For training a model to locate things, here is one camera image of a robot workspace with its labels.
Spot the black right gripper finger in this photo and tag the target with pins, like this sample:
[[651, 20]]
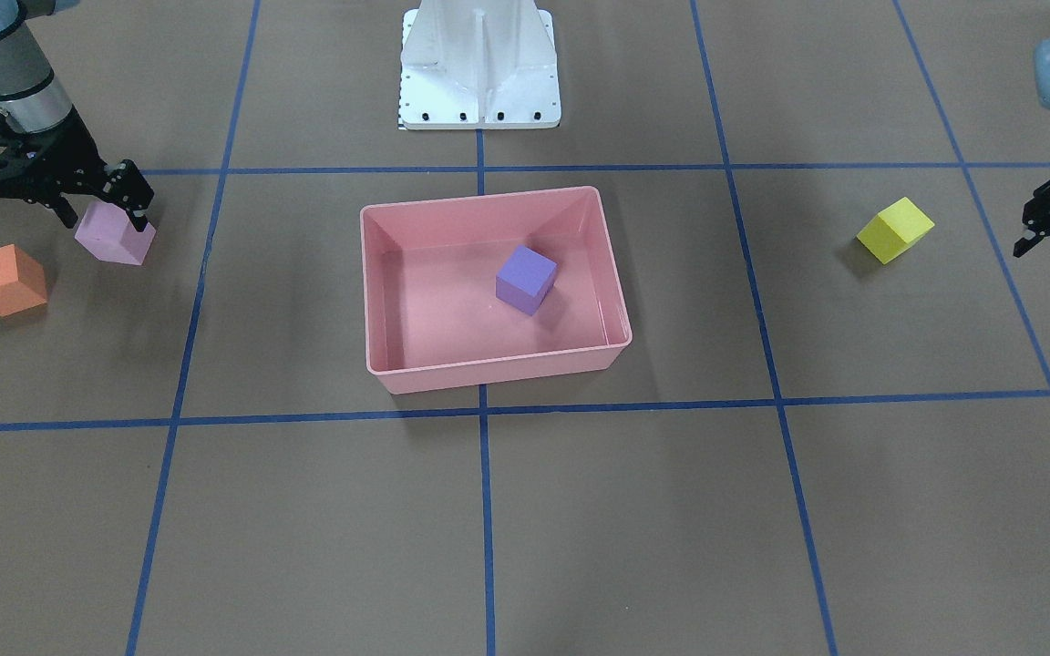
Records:
[[128, 189], [64, 210]]

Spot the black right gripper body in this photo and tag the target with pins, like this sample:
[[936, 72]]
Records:
[[72, 153]]

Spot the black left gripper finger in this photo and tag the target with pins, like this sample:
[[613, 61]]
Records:
[[1033, 234]]

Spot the light pink foam block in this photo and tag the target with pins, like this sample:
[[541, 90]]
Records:
[[107, 233]]

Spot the purple foam block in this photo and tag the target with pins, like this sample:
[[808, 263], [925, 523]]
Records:
[[525, 279]]

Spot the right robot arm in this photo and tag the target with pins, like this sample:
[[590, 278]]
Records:
[[31, 96]]

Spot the pink plastic bin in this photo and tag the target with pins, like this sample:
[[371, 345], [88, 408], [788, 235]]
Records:
[[432, 318]]

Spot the orange foam block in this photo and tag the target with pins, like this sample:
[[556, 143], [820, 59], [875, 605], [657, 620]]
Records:
[[22, 281]]

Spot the yellow foam block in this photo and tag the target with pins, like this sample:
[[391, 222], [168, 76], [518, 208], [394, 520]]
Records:
[[894, 230]]

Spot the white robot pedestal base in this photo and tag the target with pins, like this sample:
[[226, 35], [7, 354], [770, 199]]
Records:
[[478, 65]]

